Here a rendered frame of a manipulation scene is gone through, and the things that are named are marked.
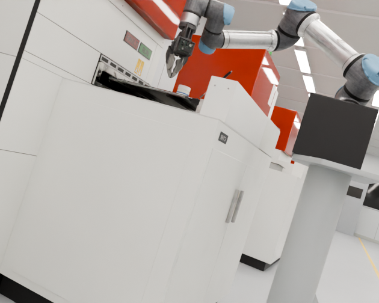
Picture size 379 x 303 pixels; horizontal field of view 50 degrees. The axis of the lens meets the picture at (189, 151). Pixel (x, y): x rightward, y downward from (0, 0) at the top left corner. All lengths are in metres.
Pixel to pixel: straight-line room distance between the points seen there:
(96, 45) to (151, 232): 0.78
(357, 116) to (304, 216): 0.41
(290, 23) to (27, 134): 1.16
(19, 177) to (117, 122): 0.41
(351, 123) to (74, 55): 1.05
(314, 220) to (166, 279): 0.60
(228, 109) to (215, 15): 0.49
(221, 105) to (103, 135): 0.41
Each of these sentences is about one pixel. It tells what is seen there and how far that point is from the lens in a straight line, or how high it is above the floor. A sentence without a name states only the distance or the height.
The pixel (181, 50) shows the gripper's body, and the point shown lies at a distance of 1.59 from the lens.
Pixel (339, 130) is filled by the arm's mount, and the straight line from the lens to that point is 1.58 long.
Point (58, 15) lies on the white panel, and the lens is 1.51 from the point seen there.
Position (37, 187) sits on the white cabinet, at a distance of 1.54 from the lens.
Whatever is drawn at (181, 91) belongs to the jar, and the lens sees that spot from 2.25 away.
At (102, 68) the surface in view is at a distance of 1.71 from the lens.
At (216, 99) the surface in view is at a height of 0.89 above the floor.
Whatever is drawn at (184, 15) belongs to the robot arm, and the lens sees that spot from 1.64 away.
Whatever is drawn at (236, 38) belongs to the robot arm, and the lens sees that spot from 1.78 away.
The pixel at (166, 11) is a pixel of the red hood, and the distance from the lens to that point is 1.99.
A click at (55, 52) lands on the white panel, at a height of 0.89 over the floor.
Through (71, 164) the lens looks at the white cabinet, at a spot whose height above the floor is 0.53.
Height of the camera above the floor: 0.67
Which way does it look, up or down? 1 degrees up
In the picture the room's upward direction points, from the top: 18 degrees clockwise
